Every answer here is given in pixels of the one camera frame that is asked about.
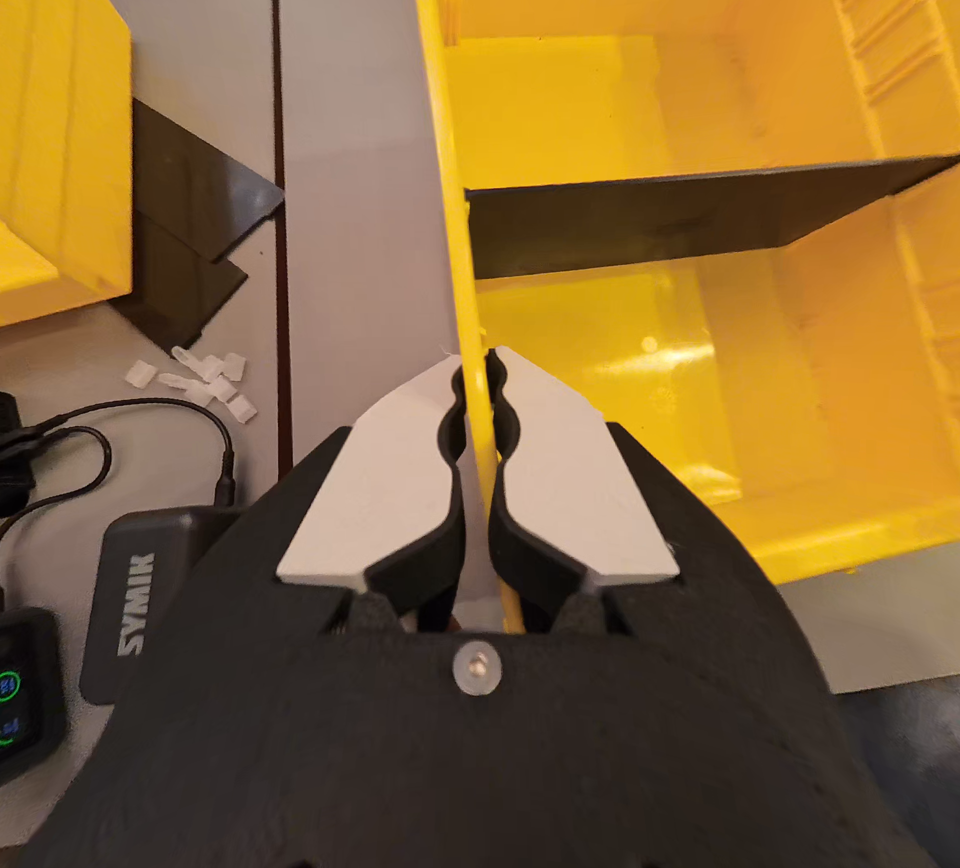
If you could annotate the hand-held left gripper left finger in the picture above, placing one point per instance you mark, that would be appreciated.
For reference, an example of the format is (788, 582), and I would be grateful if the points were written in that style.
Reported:
(375, 500)

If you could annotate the yellow plastic bin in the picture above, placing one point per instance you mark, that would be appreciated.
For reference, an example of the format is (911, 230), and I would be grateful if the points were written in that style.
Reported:
(600, 118)
(60, 133)

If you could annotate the black bin divider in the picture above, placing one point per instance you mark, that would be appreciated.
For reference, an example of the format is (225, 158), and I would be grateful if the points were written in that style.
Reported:
(187, 193)
(637, 223)

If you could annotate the black battery pack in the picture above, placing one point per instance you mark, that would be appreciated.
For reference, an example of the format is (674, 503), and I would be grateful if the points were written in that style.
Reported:
(127, 583)

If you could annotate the black device with lit display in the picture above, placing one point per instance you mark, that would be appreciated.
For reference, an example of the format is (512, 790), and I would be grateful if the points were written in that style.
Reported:
(22, 695)

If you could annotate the pile of white plastic clips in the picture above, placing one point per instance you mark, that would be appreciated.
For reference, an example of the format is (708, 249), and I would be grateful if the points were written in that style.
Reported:
(217, 388)

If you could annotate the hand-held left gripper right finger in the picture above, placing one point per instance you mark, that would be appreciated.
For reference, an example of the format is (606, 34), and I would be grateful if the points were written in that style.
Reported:
(585, 500)

